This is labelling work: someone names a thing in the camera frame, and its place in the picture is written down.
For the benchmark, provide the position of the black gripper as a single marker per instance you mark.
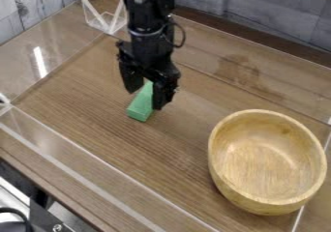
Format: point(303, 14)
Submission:
point(144, 58)

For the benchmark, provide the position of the green rectangular block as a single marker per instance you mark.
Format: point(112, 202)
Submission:
point(140, 107)

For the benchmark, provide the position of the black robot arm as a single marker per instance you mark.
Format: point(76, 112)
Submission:
point(150, 19)

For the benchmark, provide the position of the wooden bowl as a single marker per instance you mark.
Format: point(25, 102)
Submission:
point(265, 161)

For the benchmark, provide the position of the clear acrylic corner bracket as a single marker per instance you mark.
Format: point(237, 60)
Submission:
point(106, 22)

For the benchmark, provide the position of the clear acrylic enclosure wall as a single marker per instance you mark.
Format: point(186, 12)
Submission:
point(134, 176)

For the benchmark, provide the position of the black metal mount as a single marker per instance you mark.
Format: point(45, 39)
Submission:
point(43, 220)

